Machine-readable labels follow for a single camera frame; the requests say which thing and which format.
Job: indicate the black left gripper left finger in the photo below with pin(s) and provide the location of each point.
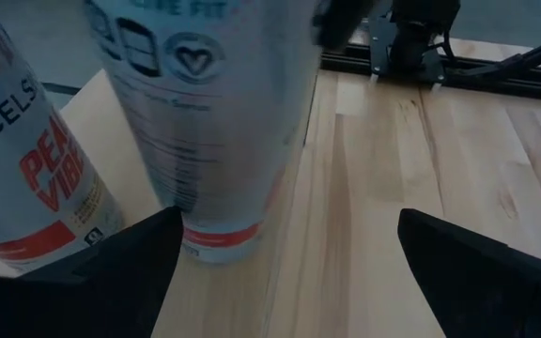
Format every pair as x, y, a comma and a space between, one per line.
87, 300

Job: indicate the wooden shelf black metal legs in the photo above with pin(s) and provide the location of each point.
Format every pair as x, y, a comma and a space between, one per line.
111, 141

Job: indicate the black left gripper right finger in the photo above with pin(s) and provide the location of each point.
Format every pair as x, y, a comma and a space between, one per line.
486, 291

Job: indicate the Celsius Peach Vibe can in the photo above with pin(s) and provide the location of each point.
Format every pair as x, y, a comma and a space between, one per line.
26, 164

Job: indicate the white slim Celsius can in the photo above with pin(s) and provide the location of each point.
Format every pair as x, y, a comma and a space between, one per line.
205, 141

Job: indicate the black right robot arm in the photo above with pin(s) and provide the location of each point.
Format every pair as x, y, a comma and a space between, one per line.
416, 28

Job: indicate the black aluminium table frame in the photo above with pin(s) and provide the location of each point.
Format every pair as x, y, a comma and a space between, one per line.
486, 82

